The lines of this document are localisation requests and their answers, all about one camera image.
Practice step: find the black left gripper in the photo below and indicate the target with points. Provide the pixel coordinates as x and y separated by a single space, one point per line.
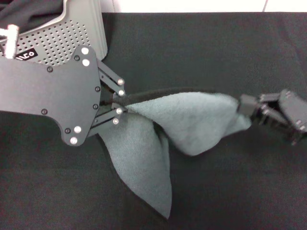
48 95

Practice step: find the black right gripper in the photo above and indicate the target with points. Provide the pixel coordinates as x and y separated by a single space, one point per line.
295 112

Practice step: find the grey-blue towel with black hem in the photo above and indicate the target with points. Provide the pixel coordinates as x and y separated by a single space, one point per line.
192 119

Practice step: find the grey perforated storage box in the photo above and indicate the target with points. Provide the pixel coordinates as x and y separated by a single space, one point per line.
62 36

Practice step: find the black tablecloth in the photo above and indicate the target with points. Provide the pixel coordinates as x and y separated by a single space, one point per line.
227 187

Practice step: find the silver left plug connector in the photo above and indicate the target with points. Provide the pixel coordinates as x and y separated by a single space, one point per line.
10 40

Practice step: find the dark cloth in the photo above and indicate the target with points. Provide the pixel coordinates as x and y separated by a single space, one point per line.
33 12

